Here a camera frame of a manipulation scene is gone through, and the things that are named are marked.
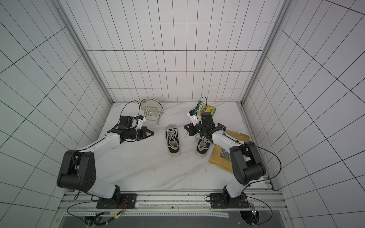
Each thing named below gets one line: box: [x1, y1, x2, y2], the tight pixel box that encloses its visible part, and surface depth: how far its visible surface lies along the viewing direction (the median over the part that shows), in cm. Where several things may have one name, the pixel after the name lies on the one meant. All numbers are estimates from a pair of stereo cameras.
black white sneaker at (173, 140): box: [165, 123, 181, 157], surface depth 91 cm
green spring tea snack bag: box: [194, 100, 217, 117], surface depth 116 cm
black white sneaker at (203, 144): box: [194, 133, 211, 158], surface depth 89 cm
